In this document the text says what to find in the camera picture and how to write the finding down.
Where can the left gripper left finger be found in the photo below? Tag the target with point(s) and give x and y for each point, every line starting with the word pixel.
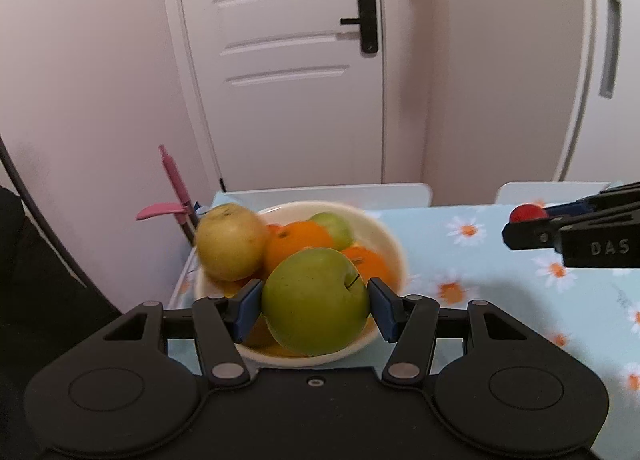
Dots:
pixel 220 324

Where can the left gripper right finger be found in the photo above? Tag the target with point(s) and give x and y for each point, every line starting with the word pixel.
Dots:
pixel 409 322

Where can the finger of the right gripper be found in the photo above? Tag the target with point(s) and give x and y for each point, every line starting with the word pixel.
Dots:
pixel 539 234
pixel 609 198

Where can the red cherry tomato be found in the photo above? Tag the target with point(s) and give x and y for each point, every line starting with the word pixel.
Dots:
pixel 527 212

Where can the orange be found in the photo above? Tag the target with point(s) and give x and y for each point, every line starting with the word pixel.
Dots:
pixel 293 238
pixel 370 265

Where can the yellow pear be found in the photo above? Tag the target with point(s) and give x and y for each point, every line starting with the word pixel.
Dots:
pixel 230 242

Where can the green apple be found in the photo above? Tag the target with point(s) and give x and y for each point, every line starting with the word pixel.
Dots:
pixel 315 302
pixel 337 227

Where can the small tangerine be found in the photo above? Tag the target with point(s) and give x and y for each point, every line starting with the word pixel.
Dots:
pixel 259 335
pixel 274 228

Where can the white chair back right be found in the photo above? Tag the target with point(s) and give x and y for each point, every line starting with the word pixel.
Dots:
pixel 545 193

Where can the white chair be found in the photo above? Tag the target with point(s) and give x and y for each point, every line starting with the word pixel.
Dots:
pixel 366 197
pixel 545 193

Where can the cream duck plate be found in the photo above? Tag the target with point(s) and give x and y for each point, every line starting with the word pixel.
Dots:
pixel 368 232

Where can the white chair back left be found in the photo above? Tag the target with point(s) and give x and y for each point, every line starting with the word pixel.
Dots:
pixel 366 197

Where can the black door handle lock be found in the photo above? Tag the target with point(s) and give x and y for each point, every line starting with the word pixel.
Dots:
pixel 367 21

